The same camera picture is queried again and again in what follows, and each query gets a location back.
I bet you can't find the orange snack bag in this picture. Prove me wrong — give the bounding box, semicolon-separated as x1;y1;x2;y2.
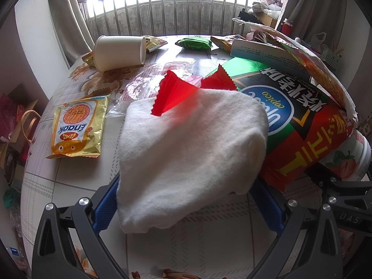
232;17;359;123

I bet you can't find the black object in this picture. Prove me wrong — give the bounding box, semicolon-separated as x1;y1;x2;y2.
237;9;259;24

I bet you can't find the orange snack packet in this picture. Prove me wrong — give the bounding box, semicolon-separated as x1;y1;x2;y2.
211;36;236;53

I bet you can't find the golden wrapper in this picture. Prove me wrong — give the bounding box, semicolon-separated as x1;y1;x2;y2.
145;35;168;53
81;52;98;68

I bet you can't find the white cloth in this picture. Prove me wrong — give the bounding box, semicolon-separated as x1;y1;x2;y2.
116;89;269;234

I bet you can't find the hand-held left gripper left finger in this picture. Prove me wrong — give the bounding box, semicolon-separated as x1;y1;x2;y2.
31;177;130;279

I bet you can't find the beige curtain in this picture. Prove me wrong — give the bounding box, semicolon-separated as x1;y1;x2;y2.
46;0;96;67
276;0;349;50

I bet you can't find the clear plastic wrapper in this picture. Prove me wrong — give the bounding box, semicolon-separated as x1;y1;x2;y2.
107;60;201;115

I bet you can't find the pink plastic bag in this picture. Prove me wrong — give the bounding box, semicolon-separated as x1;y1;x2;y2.
0;93;21;140

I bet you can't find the red thermos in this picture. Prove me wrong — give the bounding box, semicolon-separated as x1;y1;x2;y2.
281;18;294;35

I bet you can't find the white plastic bag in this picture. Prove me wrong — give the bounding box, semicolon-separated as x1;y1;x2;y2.
311;32;327;50

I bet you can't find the red wrapper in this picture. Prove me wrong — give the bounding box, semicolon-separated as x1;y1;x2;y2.
150;64;237;117

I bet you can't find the blue white carton box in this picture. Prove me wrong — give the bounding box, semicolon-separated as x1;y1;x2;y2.
231;38;313;81

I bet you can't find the small cardboard box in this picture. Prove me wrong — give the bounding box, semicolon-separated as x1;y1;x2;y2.
257;12;278;28

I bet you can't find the white paper cup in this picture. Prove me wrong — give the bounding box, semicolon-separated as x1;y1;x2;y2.
93;35;146;73

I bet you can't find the large red chip bag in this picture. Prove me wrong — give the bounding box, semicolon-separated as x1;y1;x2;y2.
203;56;359;193

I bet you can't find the metal window railing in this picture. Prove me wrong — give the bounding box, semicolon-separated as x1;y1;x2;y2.
81;0;279;37

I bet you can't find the green snack packet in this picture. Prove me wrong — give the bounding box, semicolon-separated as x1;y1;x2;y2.
175;36;214;50

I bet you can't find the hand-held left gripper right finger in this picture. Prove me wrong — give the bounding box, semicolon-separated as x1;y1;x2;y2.
250;179;343;279

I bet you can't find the pile of clothes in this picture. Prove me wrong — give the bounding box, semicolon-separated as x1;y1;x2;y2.
251;0;287;13

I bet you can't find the yellow snack packet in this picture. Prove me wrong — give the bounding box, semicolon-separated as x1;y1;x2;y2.
46;95;109;159

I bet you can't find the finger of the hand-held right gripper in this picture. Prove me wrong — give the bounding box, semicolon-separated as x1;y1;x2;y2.
305;163;372;210

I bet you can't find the floral tablecloth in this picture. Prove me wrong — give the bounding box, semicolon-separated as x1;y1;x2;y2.
20;35;361;279

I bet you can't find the white plastic bottle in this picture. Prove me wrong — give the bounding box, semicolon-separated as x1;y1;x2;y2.
325;128;372;181

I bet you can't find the brown cardboard box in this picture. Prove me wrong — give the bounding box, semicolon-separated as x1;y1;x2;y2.
0;83;38;114

